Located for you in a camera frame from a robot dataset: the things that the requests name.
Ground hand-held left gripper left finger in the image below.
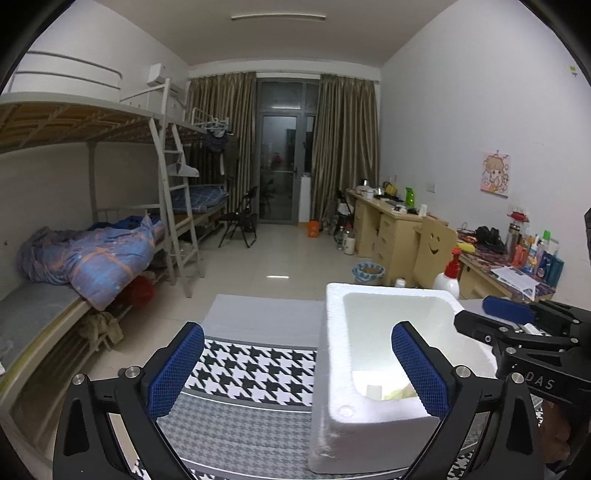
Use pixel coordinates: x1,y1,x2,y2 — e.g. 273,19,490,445
52,322,206,480

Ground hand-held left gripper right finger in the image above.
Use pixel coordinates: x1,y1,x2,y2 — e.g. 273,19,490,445
391,320,546,480

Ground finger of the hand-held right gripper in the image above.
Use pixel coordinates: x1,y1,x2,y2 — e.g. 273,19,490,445
454,310,578,352
481,295,591,326

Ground white foam box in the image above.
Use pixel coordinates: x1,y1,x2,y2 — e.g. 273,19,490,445
308,282,499,475

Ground person's right hand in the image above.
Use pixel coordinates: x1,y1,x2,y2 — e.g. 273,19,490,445
540,401,580,468

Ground white papers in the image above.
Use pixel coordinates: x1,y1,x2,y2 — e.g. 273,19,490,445
494,265,539,296

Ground white pump bottle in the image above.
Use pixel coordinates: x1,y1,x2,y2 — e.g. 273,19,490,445
431,248,462,300

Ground group of toiletry bottles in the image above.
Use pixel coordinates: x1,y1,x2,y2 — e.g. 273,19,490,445
512,229,565,284

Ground houndstooth tablecloth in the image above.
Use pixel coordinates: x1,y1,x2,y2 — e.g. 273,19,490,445
104,294,543,480

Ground black headphones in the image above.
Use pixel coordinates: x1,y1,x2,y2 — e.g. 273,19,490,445
475,226,506,252

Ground beige crumpled clothes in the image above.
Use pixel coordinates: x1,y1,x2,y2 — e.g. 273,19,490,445
78,311,125,352

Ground red bag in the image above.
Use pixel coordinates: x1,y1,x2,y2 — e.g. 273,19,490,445
122,277,155,305

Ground wooden smiley chair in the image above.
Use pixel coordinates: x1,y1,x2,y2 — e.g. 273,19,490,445
412,216,458,289

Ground blue trash basket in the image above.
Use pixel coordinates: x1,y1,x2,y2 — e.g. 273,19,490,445
352,261,385,285

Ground blue plaid quilt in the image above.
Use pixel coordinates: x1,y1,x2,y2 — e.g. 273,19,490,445
18,215,164,311

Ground light wooden drawer desk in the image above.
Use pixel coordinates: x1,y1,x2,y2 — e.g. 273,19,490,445
346,187,448,268

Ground grey mattress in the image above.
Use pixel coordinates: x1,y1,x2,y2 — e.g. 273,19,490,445
0,281,88,365

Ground black folding chair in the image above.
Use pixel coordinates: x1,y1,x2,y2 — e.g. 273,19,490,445
218,186,260,248

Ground white bunk ladder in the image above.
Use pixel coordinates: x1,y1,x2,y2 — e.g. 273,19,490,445
148,78,206,298

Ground white narrow cabinet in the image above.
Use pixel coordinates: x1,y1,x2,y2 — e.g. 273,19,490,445
299,173,314,225

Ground brown curtain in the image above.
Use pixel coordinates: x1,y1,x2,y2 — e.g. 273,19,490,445
311,74,380,227
187,71,257,220

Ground glass balcony door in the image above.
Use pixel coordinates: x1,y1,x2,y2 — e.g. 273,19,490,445
255,78,320,225

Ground dark hanging clothes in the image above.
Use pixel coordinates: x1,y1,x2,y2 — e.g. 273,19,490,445
205,117,238,176

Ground white air conditioner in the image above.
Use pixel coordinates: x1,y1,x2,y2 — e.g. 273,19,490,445
148,64,183,95

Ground ceiling tube lamp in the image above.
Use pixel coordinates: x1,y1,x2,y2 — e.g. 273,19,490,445
231,12,326,21

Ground cartoon wall poster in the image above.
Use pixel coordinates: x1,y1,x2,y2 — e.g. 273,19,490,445
480,150,512,198

